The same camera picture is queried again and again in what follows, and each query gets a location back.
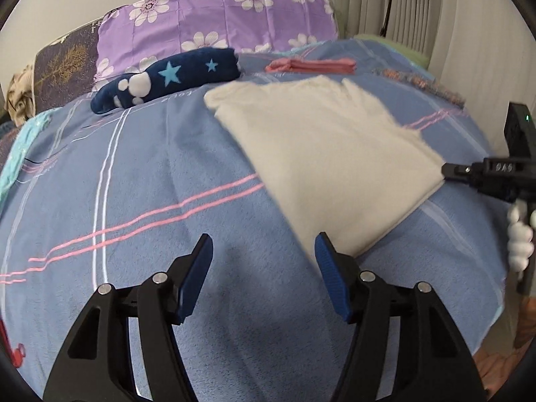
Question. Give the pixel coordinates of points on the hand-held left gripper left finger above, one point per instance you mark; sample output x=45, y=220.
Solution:
x=197, y=272

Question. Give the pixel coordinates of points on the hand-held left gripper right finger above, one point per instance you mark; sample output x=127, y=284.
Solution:
x=331, y=272

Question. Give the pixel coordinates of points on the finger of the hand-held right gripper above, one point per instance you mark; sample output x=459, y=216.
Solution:
x=460, y=171

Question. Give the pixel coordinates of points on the cream cloth garment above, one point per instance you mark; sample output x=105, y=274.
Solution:
x=326, y=142

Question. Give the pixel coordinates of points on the person's right hand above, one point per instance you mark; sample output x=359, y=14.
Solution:
x=519, y=238

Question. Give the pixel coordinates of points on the blue plaid bed sheet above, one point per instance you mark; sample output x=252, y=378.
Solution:
x=146, y=167

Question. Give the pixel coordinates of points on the light green cloth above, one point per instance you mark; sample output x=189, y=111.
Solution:
x=402, y=48

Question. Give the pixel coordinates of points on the white pleated curtain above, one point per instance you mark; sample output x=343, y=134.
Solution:
x=418, y=4

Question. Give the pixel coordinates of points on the folded pink cloth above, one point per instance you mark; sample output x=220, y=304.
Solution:
x=314, y=66

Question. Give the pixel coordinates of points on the navy star print blanket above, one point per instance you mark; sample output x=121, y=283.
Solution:
x=180, y=71

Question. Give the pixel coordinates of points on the teal cloth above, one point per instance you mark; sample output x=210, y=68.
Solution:
x=25, y=142

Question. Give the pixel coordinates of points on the dark tree print pillow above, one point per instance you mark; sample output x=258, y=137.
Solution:
x=67, y=67

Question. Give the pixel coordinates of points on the crumpled beige cloth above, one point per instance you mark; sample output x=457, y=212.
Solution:
x=21, y=96

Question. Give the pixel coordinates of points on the purple floral pillow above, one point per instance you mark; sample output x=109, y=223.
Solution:
x=217, y=12

